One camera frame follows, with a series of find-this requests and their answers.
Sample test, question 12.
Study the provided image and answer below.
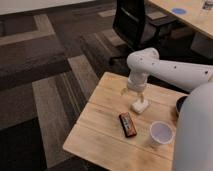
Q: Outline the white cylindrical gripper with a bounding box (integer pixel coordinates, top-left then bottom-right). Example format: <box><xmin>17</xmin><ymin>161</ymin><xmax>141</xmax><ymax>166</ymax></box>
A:
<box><xmin>121</xmin><ymin>79</ymin><xmax>147</xmax><ymax>103</ymax></box>

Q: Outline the white sponge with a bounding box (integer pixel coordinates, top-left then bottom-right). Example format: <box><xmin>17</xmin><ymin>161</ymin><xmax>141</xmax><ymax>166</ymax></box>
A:
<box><xmin>131</xmin><ymin>100</ymin><xmax>149</xmax><ymax>114</ymax></box>

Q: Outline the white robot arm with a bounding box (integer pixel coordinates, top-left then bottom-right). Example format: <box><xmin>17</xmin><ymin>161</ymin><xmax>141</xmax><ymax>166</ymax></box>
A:
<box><xmin>126</xmin><ymin>47</ymin><xmax>213</xmax><ymax>171</ymax></box>

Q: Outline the red snack bar packet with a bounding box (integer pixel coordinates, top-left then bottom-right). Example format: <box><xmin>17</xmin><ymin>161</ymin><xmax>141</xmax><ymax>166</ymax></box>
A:
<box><xmin>119</xmin><ymin>113</ymin><xmax>137</xmax><ymax>137</ymax></box>

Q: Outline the dark blue bowl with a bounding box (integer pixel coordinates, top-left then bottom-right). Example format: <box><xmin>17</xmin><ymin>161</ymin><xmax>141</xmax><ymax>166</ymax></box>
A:
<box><xmin>176</xmin><ymin>96</ymin><xmax>188</xmax><ymax>117</ymax></box>

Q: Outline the black office chair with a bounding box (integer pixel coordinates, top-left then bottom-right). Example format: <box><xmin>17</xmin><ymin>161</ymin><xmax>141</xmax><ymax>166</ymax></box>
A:
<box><xmin>109</xmin><ymin>0</ymin><xmax>179</xmax><ymax>64</ymax></box>

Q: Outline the blue round coaster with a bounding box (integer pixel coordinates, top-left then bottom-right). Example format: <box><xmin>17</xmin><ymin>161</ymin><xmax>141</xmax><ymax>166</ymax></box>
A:
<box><xmin>171</xmin><ymin>8</ymin><xmax>186</xmax><ymax>15</ymax></box>

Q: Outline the wooden far desk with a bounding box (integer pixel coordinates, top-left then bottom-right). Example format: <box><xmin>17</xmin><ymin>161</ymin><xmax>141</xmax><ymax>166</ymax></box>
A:
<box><xmin>148</xmin><ymin>0</ymin><xmax>213</xmax><ymax>39</ymax></box>

